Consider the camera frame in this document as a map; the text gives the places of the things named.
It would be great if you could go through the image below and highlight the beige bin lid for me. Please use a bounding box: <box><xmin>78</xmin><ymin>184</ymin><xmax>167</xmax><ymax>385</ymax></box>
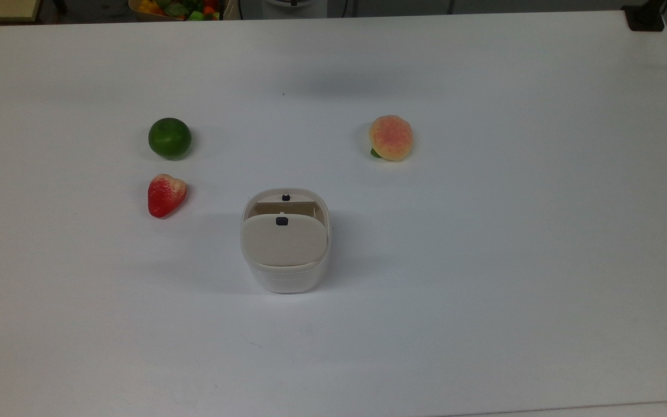
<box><xmin>241</xmin><ymin>213</ymin><xmax>329</xmax><ymax>268</ymax></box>

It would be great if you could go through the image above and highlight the white plastic garbage bin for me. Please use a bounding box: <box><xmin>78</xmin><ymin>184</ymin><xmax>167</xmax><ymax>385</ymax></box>
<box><xmin>240</xmin><ymin>188</ymin><xmax>332</xmax><ymax>294</ymax></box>

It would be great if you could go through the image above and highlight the orange pink peach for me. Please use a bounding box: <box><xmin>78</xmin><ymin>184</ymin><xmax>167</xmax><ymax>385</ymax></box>
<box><xmin>369</xmin><ymin>115</ymin><xmax>413</xmax><ymax>162</ymax></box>

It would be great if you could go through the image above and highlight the red strawberry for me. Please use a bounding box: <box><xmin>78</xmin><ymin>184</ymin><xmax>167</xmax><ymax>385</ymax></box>
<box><xmin>148</xmin><ymin>174</ymin><xmax>188</xmax><ymax>219</ymax></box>

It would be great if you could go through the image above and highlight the green lime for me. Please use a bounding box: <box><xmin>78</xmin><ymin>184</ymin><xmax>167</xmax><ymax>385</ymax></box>
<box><xmin>148</xmin><ymin>118</ymin><xmax>192</xmax><ymax>160</ymax></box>

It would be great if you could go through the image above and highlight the basket of toy fruit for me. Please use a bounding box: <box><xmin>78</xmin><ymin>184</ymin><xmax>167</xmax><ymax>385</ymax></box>
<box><xmin>129</xmin><ymin>0</ymin><xmax>228</xmax><ymax>22</ymax></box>

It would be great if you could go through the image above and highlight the black table clamp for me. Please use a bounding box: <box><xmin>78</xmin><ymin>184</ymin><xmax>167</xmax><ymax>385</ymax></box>
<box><xmin>622</xmin><ymin>5</ymin><xmax>666</xmax><ymax>32</ymax></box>

